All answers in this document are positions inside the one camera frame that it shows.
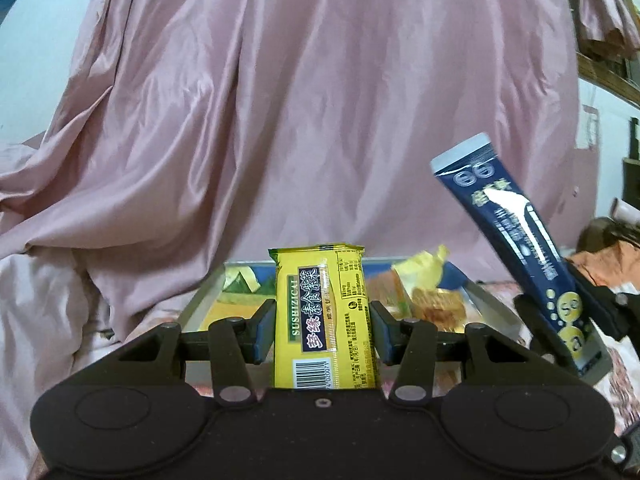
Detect wooden framed window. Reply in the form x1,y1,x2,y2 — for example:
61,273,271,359
568,0,639,106

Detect pink satin quilt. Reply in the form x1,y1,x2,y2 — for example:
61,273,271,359
1,0,578,479

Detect orange cloth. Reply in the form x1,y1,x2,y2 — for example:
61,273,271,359
568,240,640,289

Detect yellow snack wrapper in tray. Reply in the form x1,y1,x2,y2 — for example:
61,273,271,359
392,245,449,298

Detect yellow biscuit packet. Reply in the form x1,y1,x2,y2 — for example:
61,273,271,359
269,244,378,390

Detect dark blue snack stick packet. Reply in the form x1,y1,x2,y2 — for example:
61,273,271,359
431,133,613,386

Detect floral bed sheet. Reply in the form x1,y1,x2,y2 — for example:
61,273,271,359
479,278,640,436

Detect rolled white paper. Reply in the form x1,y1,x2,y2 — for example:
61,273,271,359
610,198,640,226

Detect grey cardboard box tray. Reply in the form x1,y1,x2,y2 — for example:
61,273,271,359
180,258,525,344

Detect dark wooden cabinet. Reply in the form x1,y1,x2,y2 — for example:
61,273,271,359
623,117,640,209

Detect clear wrapped bread pack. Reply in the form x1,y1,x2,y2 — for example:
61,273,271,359
367,270,468,333

